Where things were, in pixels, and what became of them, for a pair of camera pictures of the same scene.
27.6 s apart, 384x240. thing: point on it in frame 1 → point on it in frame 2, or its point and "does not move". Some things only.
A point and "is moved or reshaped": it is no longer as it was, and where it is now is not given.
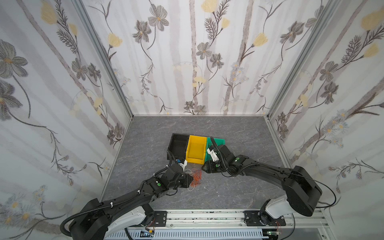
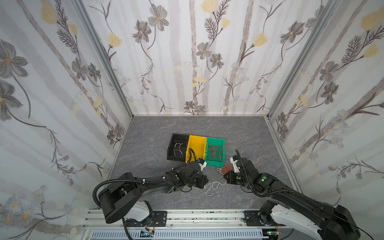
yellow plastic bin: [196, 148] does not move
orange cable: [197, 177] is moved or reshaped
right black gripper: [208, 167] → [231, 177]
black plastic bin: [178, 146] does not move
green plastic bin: [219, 142] does not move
